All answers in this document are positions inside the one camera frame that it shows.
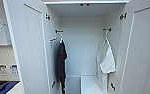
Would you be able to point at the white hanger of shirt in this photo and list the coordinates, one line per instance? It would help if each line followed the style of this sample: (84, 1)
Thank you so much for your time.
(106, 38)

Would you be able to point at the white shirt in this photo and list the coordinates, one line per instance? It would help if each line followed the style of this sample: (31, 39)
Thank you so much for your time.
(106, 61)

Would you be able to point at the white wardrobe door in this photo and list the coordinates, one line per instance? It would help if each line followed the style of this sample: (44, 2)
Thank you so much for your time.
(141, 53)
(31, 50)

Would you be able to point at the white wardrobe carcass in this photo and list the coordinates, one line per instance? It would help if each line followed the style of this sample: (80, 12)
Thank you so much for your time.
(81, 43)

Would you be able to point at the white hanger of black garment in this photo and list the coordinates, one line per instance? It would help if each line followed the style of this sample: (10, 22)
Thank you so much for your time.
(61, 38)

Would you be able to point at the black hanging garment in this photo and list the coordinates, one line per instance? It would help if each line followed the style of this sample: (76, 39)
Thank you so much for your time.
(61, 60)

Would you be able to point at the orange and white door label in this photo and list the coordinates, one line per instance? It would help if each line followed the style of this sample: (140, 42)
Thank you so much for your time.
(53, 40)

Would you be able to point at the white inner cabinet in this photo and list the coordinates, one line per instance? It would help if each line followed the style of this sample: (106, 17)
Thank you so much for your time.
(89, 85)

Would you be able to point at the small dark door hinge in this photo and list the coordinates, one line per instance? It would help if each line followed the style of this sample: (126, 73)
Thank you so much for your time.
(123, 15)
(47, 16)

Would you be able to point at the small black hook on door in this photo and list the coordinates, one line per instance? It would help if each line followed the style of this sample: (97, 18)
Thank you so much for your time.
(53, 84)
(112, 86)

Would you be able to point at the small red door catch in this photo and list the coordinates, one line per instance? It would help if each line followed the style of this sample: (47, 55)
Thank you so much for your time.
(84, 4)

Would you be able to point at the blue cloth bundle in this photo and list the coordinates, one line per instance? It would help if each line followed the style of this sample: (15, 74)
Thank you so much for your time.
(2, 87)

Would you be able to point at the black rail bracket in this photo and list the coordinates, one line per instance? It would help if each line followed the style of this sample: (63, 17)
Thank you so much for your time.
(59, 31)
(107, 29)

